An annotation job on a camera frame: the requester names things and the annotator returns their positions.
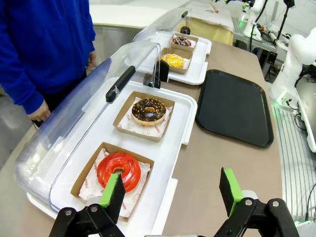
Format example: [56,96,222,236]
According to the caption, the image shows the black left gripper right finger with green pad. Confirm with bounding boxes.
[214,167,301,237]

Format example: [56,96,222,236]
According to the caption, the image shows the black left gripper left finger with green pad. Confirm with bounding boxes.
[49,173,127,237]

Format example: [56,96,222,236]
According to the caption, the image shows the person right forearm blue sleeve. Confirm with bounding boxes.
[0,56,45,115]

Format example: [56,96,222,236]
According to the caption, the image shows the red glazed donut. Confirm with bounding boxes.
[97,152,142,193]

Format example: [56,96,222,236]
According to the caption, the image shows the brown cardboard donut box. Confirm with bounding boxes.
[169,33,199,53]
[71,142,155,223]
[160,47,193,75]
[113,91,175,143]

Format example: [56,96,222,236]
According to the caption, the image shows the black plastic serving tray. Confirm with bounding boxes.
[195,69,274,148]

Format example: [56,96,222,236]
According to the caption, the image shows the chocolate donut with nut crumbs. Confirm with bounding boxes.
[131,98,166,126]

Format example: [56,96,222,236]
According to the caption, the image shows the yellow sprinkled donut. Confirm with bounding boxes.
[160,53,185,69]

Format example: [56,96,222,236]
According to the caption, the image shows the person right hand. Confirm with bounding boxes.
[27,100,51,122]

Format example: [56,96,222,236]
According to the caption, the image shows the person left hand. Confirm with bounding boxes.
[86,51,96,70]

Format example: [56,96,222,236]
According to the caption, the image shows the white printed paper liner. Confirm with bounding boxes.
[118,97,173,138]
[78,149,151,219]

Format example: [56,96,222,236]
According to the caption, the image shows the clear plastic dome lid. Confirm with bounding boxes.
[14,41,161,214]
[132,6,192,50]

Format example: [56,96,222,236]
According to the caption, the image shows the white display case base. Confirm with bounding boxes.
[135,37,212,86]
[26,80,199,232]

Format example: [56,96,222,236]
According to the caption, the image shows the yellow table cloth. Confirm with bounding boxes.
[181,16,235,46]

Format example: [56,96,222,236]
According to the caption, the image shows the person torso in blue hoodie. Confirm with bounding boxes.
[0,0,96,112]

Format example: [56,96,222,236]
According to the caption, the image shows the white textured mat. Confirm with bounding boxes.
[188,9,234,27]

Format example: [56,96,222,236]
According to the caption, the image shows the white curved counter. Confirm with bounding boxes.
[89,4,161,27]

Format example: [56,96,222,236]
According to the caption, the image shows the black cable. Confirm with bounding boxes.
[305,182,316,223]

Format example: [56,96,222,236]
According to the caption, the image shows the black camera stand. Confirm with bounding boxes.
[276,0,296,40]

